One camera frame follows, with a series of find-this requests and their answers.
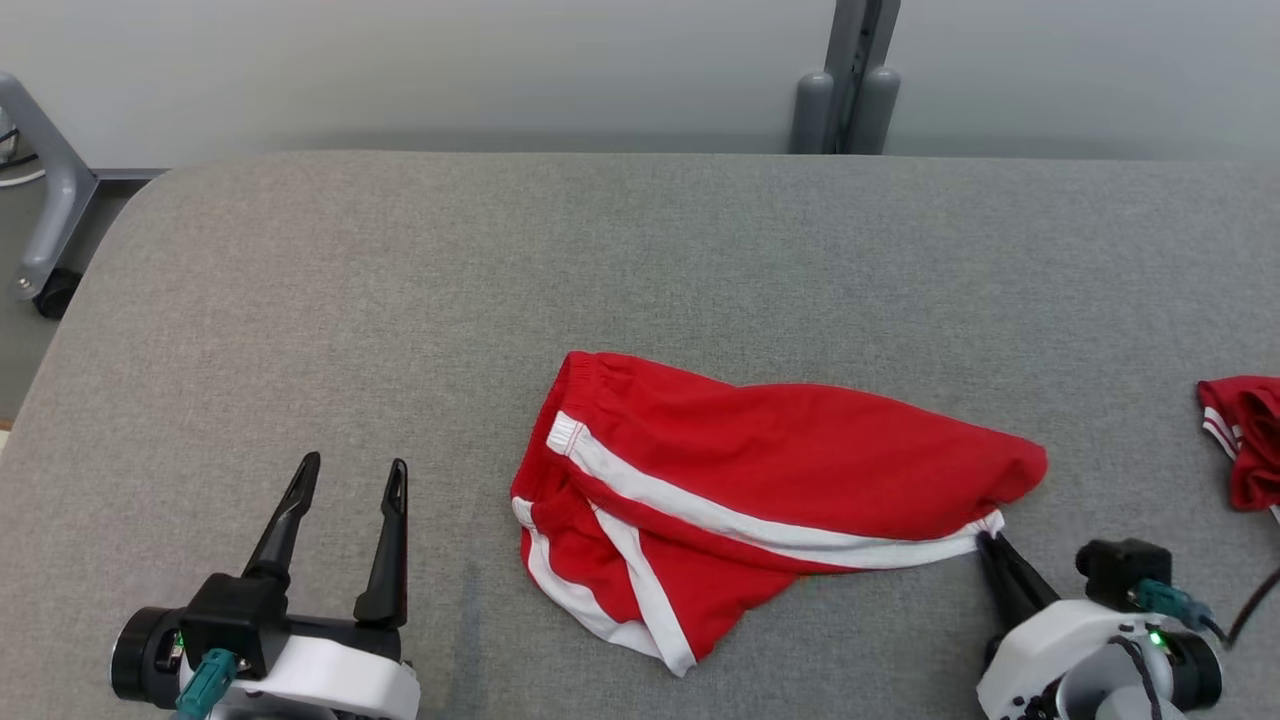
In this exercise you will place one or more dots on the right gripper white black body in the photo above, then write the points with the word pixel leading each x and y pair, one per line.
pixel 1040 650

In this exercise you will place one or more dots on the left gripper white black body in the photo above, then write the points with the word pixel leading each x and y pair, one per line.
pixel 340 680

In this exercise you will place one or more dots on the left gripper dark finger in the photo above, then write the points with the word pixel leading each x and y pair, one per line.
pixel 285 530
pixel 388 560

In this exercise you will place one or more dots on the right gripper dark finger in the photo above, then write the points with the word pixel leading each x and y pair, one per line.
pixel 1003 595
pixel 1030 590

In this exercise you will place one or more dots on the red shorts white stripes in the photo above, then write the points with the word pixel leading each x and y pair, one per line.
pixel 780 460

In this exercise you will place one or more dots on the red T-shirt white sleeves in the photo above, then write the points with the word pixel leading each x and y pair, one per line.
pixel 1255 440

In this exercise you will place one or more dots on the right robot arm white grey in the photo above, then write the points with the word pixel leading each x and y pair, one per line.
pixel 1195 675

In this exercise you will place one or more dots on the black caster wheel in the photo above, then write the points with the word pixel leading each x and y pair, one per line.
pixel 58 295

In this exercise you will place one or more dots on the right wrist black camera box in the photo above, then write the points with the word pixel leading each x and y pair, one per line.
pixel 1120 570

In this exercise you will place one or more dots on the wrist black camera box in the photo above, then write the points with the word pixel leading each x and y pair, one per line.
pixel 235 610
pixel 1120 570

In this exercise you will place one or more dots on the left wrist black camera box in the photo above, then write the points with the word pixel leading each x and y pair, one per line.
pixel 235 610

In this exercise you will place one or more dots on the grey metal frame leg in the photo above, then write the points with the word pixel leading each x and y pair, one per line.
pixel 60 190

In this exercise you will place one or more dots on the grey cylindrical post foot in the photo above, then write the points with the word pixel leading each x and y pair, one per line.
pixel 875 110
pixel 812 115

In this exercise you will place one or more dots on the grey metal partition post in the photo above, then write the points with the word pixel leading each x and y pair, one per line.
pixel 860 40

